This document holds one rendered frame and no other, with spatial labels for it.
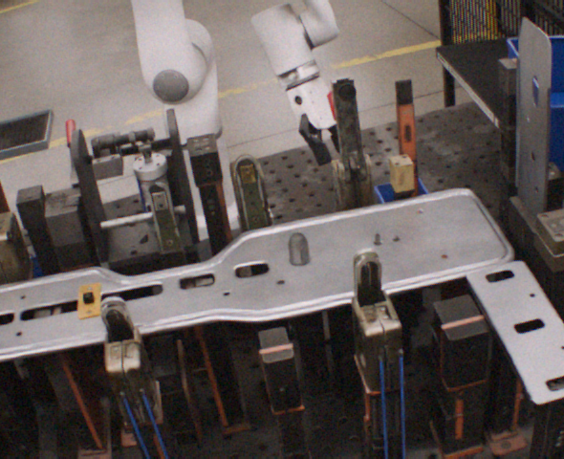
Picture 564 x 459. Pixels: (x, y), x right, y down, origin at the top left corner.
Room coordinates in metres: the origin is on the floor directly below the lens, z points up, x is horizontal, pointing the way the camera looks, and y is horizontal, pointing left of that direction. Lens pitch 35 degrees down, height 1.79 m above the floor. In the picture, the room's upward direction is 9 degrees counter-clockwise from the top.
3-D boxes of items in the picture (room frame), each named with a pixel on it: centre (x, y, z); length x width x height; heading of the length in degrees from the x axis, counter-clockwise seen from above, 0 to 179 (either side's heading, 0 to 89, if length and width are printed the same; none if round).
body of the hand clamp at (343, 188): (1.22, -0.13, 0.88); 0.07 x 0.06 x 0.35; 5
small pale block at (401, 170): (1.19, -0.21, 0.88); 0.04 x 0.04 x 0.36; 5
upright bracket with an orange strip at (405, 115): (1.22, -0.23, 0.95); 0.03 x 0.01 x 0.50; 95
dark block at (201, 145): (1.25, 0.11, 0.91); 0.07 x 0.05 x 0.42; 5
